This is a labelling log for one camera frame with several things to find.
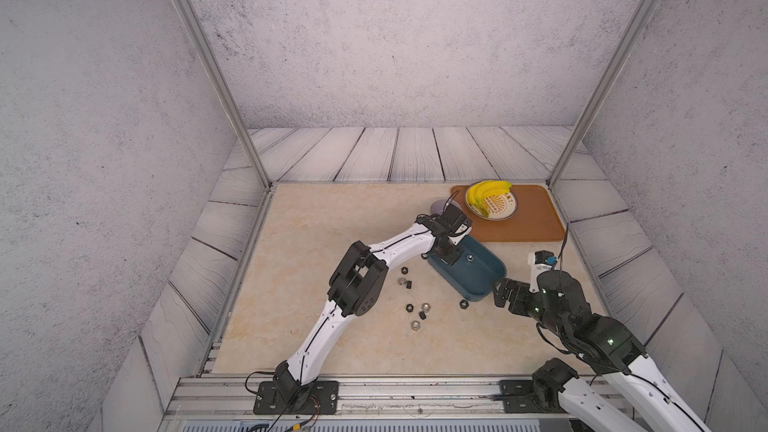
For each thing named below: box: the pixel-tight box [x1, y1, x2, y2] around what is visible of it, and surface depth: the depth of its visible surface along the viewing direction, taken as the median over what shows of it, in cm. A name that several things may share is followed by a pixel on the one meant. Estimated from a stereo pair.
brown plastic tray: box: [451, 185, 566, 242], surface depth 110 cm
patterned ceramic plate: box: [465, 186, 518, 221], surface depth 113 cm
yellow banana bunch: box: [467, 180, 513, 216], surface depth 113 cm
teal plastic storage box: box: [427, 234, 507, 302], surface depth 95 cm
